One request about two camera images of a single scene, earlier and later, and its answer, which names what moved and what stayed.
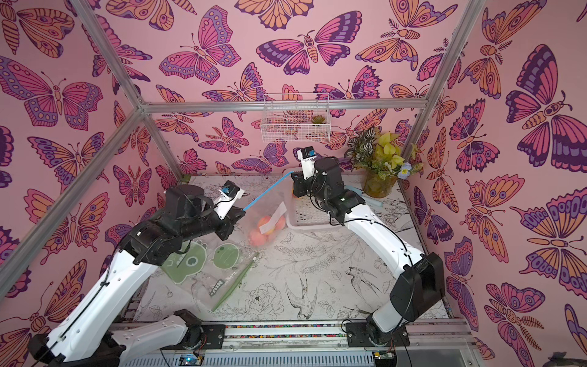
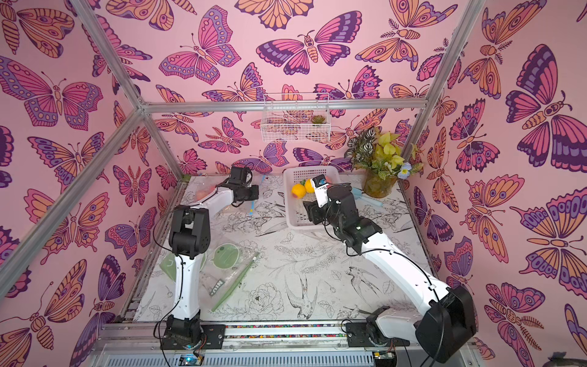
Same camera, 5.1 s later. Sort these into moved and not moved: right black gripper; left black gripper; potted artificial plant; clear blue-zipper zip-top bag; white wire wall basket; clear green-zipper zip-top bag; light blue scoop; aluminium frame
Moved: clear blue-zipper zip-top bag; left black gripper; right black gripper
Not moved: aluminium frame; white wire wall basket; potted artificial plant; clear green-zipper zip-top bag; light blue scoop
